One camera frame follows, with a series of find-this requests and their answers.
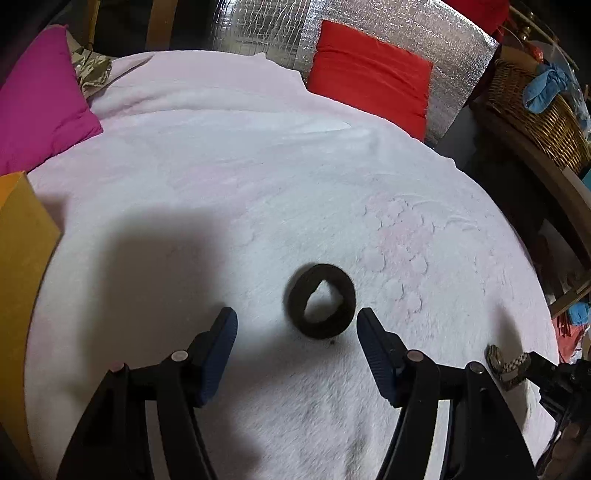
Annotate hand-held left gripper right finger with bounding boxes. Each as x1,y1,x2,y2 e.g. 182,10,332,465
356,308,539,480

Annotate silver foil insulation panel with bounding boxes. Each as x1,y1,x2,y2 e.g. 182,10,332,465
210,0,502,147

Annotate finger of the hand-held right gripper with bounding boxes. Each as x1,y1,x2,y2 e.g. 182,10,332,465
526,352,583,393

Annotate camouflage patterned cloth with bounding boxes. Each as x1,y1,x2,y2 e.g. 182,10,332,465
69,39,112,99

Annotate wooden side table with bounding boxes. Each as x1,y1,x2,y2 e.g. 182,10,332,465
471,99,591,278

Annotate orange cardboard box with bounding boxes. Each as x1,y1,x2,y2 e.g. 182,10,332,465
0,171,63,467

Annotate red cushion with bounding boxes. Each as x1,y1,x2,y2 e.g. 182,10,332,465
307,19,434,141

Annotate wicker basket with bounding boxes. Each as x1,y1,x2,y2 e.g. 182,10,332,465
487,59,591,174

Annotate wooden cabinet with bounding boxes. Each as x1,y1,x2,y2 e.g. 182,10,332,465
88,0,171,51

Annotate magenta pillow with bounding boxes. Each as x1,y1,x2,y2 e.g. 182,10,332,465
0,25,103,176

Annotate silver wrist watch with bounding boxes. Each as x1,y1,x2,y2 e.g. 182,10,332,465
485,344,532,392

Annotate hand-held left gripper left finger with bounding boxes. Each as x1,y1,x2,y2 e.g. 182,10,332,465
58,307,238,480

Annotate black hair tie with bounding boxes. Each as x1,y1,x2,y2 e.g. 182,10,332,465
287,264,357,339

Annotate blue cloth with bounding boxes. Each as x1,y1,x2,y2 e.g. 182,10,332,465
523,62,580,114

